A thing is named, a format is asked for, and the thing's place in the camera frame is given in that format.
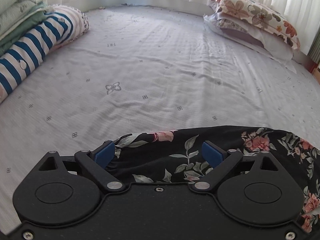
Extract black floral pants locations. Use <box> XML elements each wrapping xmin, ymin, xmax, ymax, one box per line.
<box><xmin>106</xmin><ymin>126</ymin><xmax>319</xmax><ymax>233</ymax></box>

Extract grey patterned bed sheet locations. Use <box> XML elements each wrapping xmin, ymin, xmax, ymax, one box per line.
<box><xmin>1</xmin><ymin>7</ymin><xmax>319</xmax><ymax>233</ymax></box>

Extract white purple pillow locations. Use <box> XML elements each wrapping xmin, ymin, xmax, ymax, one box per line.
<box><xmin>203</xmin><ymin>12</ymin><xmax>296</xmax><ymax>73</ymax></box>

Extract blue white striped blanket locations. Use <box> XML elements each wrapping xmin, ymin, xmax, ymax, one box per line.
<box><xmin>1</xmin><ymin>5</ymin><xmax>89</xmax><ymax>101</ymax></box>

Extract floral pillow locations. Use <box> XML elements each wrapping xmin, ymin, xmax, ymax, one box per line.
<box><xmin>210</xmin><ymin>0</ymin><xmax>300</xmax><ymax>50</ymax></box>

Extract green floral folded quilt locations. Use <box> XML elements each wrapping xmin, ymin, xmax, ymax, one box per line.
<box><xmin>1</xmin><ymin>0</ymin><xmax>54</xmax><ymax>55</ymax></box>

